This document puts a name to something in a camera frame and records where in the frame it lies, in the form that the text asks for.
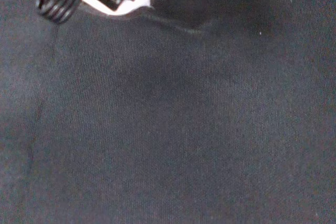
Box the black cloth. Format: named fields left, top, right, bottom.
left=0, top=0, right=336, bottom=224

